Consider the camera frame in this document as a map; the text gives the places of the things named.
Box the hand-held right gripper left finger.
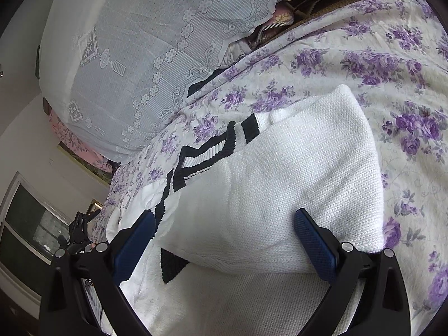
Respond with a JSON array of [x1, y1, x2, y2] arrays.
[[39, 210, 156, 336]]

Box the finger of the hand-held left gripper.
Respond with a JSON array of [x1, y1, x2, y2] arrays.
[[72, 211, 101, 239]]

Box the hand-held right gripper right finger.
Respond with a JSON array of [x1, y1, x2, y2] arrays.
[[295, 208, 411, 336]]

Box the white knit sweater black stripes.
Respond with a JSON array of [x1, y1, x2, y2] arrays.
[[105, 84, 386, 336]]

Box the window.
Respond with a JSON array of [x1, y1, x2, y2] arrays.
[[0, 171, 76, 310]]

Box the black cloth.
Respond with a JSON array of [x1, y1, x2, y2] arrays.
[[186, 67, 225, 97]]

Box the white lace cover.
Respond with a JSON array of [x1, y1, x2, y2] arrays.
[[38, 0, 317, 163]]

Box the purple floral bedsheet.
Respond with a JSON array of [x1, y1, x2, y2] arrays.
[[93, 0, 448, 336]]

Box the pink striped cloth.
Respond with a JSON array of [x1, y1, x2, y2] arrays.
[[249, 7, 295, 48]]

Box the brown woven mat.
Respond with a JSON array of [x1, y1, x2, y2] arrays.
[[283, 0, 417, 29]]

